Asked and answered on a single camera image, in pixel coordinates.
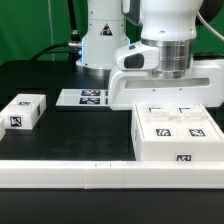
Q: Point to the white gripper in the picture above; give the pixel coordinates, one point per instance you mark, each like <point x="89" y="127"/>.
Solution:
<point x="202" y="84"/>

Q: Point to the white cabinet body box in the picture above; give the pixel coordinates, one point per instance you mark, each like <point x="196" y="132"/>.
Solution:
<point x="178" y="150"/>

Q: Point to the white cabinet top block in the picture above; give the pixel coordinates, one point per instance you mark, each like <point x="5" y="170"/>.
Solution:
<point x="24" y="111"/>

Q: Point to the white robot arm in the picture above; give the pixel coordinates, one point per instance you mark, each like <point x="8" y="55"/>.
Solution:
<point x="169" y="25"/>

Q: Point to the white left fence piece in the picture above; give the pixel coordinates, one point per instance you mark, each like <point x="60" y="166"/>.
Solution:
<point x="2" y="128"/>

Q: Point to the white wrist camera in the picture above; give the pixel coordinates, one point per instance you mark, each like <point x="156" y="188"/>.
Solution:
<point x="137" y="56"/>

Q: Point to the white marker base plate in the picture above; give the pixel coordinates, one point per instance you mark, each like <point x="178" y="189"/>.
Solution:
<point x="83" y="97"/>

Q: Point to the white front fence rail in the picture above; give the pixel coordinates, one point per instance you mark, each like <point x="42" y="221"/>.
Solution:
<point x="111" y="174"/>

